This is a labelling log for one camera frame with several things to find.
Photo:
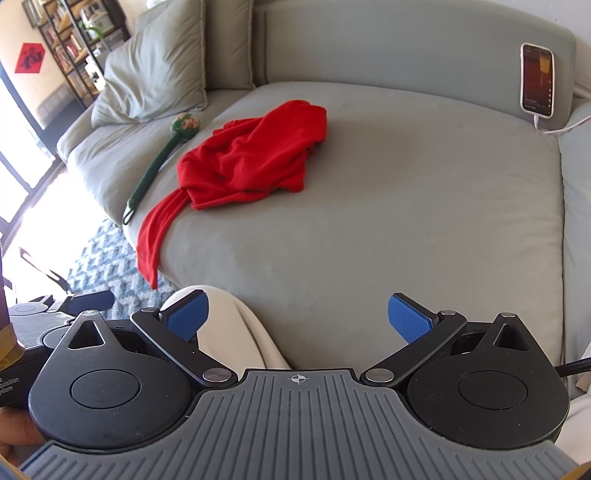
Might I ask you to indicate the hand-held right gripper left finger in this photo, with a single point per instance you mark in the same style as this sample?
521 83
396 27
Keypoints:
187 316

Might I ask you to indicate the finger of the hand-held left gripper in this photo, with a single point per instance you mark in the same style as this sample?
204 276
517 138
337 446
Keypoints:
94 301

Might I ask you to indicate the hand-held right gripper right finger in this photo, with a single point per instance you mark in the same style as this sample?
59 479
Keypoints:
408 323

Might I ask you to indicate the red shirt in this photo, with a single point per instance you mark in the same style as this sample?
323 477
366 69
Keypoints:
240 157

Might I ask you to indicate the person's left hand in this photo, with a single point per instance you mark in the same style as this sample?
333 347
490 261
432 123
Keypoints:
16 427

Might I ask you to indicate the blue patterned rug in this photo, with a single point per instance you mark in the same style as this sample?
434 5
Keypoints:
106 267

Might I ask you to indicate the black metal stand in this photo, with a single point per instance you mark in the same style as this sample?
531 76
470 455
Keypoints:
59 280

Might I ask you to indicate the person's leg in beige pants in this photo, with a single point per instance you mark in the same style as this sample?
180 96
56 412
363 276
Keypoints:
249 332

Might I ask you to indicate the grey sofa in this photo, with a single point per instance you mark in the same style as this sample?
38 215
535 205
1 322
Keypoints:
392 207

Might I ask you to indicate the green massage mallet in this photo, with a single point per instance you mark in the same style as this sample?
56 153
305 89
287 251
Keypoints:
152 170

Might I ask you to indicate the black framed glass door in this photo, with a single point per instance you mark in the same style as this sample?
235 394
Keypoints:
14 152

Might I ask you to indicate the pale armrest cushion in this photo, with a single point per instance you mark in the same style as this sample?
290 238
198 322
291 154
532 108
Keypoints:
579 207

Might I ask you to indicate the grey pillow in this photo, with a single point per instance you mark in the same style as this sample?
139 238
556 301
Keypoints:
152 74

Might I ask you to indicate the black metal bookshelf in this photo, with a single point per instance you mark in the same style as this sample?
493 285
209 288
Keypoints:
69 46

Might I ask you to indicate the grey back cushion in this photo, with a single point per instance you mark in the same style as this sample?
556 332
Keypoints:
231 46

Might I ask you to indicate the white smartphone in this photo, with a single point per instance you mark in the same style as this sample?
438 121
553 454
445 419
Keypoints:
536 78

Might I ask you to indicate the potted plant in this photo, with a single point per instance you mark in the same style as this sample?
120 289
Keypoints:
97 23

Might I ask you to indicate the red wall decoration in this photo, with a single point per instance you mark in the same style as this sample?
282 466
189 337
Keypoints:
30 57

